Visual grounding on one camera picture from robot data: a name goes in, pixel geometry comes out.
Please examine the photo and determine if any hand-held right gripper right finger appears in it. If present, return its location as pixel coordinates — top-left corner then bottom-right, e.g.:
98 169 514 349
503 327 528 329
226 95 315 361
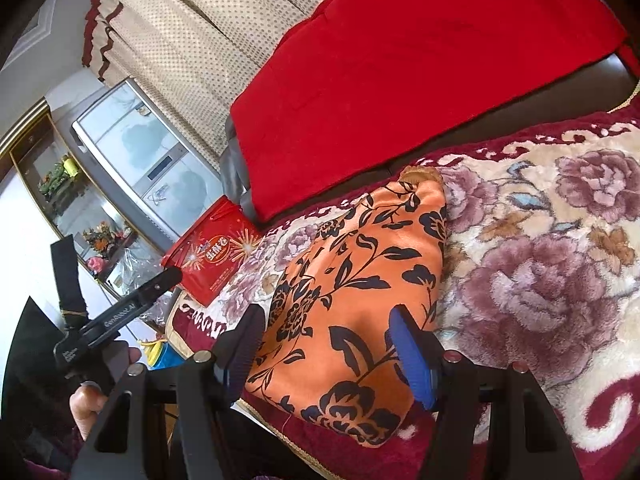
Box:
389 305 584 480

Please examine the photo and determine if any wooden display cabinet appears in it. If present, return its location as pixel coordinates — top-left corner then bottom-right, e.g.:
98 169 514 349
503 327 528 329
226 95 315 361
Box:
0 99 168 313

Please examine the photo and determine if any orange black floral garment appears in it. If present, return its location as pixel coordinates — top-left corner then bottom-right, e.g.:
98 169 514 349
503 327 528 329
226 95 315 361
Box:
244 165 452 449

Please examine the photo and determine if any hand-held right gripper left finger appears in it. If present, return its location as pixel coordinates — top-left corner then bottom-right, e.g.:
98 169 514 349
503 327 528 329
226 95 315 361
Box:
70 303 266 480

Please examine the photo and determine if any silver refrigerator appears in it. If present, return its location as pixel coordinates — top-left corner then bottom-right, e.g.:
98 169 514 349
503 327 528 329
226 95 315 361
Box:
71 77 228 256

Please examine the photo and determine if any floral plush blanket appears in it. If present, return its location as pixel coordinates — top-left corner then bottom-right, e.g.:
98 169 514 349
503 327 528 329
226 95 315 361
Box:
165 110 640 480

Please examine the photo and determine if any beige dotted curtain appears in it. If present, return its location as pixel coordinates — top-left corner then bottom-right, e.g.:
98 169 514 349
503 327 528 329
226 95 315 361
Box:
80 0 373 173

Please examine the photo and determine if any orange flower ornament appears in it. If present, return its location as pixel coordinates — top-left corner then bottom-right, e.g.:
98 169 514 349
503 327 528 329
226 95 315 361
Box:
81 222 137 253

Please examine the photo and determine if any clear plastic bag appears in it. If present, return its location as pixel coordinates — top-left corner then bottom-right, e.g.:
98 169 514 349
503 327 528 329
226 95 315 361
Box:
112 247 176 323

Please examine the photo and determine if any red cloth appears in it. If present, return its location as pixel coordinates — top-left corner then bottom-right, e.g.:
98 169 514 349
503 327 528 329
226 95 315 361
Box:
229 0 629 224

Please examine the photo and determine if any red gift bag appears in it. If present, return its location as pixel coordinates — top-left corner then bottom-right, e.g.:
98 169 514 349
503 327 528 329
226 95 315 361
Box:
161 196 262 307

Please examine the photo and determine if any person's left hand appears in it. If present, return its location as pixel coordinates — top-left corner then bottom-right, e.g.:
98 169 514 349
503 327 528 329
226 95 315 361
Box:
69 346 144 439

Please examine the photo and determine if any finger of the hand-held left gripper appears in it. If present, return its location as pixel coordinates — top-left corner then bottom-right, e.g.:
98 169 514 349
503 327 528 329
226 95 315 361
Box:
142 266 184 303

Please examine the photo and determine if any blue yellow plastic container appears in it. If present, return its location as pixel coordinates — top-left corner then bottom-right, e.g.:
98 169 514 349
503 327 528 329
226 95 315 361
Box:
139 337 185 372

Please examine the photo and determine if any green yellow ornament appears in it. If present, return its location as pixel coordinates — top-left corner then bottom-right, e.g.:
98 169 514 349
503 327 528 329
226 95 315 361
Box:
39 155 82 197

